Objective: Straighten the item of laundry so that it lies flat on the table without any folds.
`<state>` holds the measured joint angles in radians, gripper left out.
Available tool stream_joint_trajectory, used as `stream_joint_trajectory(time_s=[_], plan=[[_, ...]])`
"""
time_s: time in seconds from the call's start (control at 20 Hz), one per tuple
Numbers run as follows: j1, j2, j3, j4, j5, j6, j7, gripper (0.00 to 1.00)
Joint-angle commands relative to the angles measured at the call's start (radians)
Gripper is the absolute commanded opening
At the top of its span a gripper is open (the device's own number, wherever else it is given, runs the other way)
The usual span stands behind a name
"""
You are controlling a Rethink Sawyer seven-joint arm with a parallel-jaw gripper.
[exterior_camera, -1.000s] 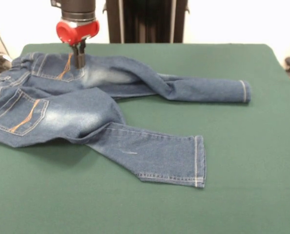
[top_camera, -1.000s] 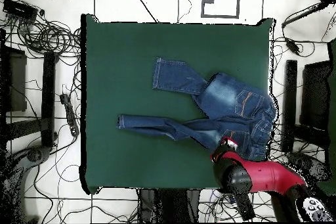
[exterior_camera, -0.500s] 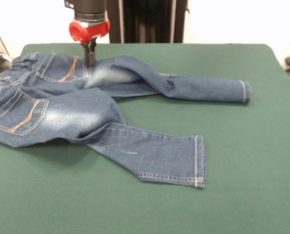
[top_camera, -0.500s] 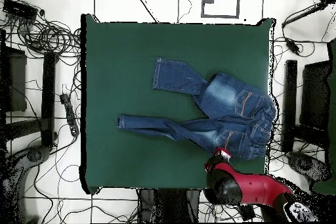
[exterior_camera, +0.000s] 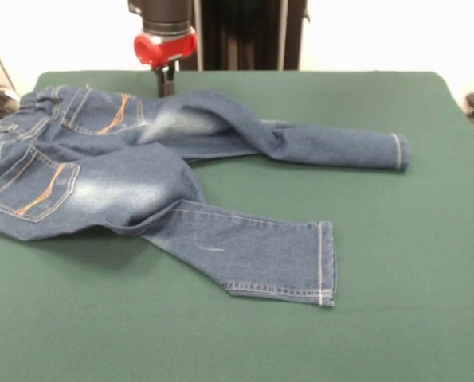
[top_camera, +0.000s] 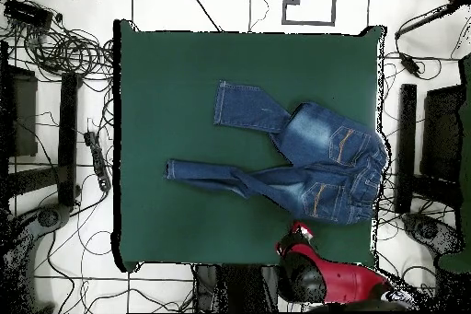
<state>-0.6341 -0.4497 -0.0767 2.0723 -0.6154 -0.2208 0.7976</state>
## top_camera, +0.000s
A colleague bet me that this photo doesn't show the tangled black cable bundle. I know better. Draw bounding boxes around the tangled black cable bundle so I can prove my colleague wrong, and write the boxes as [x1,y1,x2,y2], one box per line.
[21,22,115,83]

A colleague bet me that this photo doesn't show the black stand beam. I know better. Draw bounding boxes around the black stand beam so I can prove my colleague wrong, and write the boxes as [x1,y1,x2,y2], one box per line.
[57,72,80,207]
[395,83,419,215]

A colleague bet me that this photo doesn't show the dark flat panel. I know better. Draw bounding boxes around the dark flat panel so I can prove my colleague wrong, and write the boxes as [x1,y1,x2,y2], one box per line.
[0,64,39,158]
[420,85,465,182]

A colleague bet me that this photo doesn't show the dark green table cloth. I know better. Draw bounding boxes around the dark green table cloth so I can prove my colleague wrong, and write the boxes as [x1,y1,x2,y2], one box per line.
[111,18,387,273]

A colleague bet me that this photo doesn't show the black power strip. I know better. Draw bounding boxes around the black power strip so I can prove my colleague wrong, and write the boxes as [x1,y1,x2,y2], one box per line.
[83,131,112,192]

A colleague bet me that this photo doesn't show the black tube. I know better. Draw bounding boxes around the black tube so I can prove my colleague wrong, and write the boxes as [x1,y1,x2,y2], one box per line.
[395,2,459,39]

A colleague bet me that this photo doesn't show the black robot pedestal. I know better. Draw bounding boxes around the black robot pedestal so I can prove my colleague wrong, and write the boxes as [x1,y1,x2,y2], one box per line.
[194,263,280,313]

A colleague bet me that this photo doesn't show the blue denim jeans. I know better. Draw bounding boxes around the blue denim jeans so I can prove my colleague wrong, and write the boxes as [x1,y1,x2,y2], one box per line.
[163,79,389,226]

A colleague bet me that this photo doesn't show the grey round stand foot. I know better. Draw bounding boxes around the grey round stand foot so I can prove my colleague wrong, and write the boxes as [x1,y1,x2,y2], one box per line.
[402,212,463,256]
[34,204,72,229]

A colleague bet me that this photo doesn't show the black power adapter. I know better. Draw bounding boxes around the black power adapter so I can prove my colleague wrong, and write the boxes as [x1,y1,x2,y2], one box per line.
[398,52,422,77]

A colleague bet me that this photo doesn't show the black box device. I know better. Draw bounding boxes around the black box device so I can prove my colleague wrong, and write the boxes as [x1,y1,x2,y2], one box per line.
[3,0,54,29]

